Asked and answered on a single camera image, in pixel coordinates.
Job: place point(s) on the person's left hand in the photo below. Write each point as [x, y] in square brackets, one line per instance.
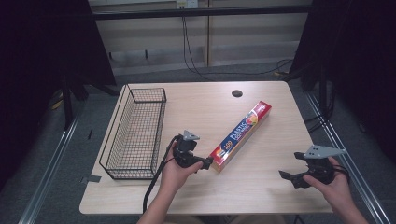
[174, 177]

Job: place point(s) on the person's right hand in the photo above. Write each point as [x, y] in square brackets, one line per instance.
[337, 191]

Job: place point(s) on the white wall socket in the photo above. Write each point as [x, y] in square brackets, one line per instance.
[187, 3]

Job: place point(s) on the metal floor rail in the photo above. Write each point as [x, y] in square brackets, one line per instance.
[46, 174]
[351, 168]

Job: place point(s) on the black curtain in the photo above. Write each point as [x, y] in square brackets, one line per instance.
[40, 62]
[358, 62]

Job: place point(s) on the grey tape strip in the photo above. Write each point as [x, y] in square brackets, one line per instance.
[91, 179]

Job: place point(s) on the round black table grommet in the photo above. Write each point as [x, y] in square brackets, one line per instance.
[237, 93]

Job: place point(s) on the black metal stand leg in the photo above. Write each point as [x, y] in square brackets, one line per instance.
[67, 105]

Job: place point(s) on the black horizontal metal bar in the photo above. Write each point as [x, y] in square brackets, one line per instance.
[199, 12]

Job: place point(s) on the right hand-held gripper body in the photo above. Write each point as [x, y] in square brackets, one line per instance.
[320, 166]

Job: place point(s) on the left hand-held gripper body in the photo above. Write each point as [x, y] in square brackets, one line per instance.
[184, 152]

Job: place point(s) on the red blue plastic wrap box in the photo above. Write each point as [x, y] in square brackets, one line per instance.
[241, 135]

